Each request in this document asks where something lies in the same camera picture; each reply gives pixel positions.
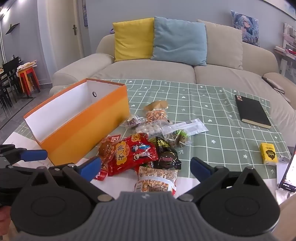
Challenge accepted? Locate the white round candy packet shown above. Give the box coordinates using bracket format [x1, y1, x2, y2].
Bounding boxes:
[136, 122, 162, 137]

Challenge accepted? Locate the printed figure pillow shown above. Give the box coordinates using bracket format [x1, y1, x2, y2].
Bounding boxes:
[231, 10, 260, 47]

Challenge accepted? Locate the black dining chair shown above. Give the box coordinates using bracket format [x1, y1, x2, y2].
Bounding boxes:
[0, 57, 23, 109]

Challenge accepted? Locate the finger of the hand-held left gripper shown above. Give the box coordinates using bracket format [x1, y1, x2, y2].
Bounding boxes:
[0, 144, 48, 165]
[0, 165, 48, 186]

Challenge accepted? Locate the smartphone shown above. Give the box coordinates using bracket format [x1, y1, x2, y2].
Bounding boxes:
[277, 148, 296, 194]

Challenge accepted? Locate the wall poster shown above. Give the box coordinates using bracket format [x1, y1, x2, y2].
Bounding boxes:
[82, 0, 89, 27]

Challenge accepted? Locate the white door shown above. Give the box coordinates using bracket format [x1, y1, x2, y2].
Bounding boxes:
[45, 0, 85, 61]

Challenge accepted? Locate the person's left hand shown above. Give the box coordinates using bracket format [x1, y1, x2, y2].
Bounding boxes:
[0, 205, 11, 232]

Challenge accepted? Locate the beige cushion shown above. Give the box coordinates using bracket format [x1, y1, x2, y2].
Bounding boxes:
[196, 19, 244, 70]

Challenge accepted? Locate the light blue pillow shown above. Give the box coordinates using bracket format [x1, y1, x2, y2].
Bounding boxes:
[151, 16, 207, 67]

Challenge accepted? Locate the beige sofa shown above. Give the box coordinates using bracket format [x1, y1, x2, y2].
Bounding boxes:
[49, 17, 296, 139]

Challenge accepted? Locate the black notebook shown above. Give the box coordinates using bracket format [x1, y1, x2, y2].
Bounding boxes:
[235, 94, 271, 129]

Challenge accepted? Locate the green candy bag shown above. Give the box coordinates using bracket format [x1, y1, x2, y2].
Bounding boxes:
[165, 129, 191, 149]

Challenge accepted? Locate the black snack packet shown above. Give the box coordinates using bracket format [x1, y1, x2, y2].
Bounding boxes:
[148, 137, 182, 170]

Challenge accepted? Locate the orange cardboard box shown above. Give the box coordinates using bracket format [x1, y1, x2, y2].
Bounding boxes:
[23, 78, 129, 166]

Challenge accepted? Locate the small yellow box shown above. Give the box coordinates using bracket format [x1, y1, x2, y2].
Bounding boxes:
[259, 142, 278, 165]

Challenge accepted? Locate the yellow pillow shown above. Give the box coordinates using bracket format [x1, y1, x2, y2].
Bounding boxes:
[112, 18, 155, 62]

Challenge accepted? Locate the large red snack packet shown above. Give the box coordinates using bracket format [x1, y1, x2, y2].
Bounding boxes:
[107, 133, 159, 177]

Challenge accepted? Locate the green checked tablecloth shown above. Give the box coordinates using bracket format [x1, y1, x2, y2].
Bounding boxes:
[13, 79, 292, 180]

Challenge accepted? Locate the clear packet with white label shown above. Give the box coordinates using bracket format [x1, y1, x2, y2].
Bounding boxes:
[161, 118, 208, 139]

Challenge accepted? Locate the light cloth on stool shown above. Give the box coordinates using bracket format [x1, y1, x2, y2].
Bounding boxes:
[16, 61, 37, 70]

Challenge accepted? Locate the dark dried fruit packet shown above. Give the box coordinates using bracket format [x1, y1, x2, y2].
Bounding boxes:
[125, 116, 147, 128]

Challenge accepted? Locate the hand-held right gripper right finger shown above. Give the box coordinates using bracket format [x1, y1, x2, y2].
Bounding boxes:
[177, 157, 266, 203]

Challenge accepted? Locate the mixed nut packet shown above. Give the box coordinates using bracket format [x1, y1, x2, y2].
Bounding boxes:
[144, 100, 169, 123]

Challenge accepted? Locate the white bookshelf with books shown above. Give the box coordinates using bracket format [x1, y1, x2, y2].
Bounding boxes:
[274, 22, 296, 77]

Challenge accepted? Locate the red packet with brown meat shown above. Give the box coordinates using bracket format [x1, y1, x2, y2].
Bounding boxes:
[94, 136, 122, 181]

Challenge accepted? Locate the dark wall shelf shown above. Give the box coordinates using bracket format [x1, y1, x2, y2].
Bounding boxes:
[5, 23, 20, 35]

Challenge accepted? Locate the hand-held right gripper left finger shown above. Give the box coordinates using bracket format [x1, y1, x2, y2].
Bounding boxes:
[30, 157, 115, 203]

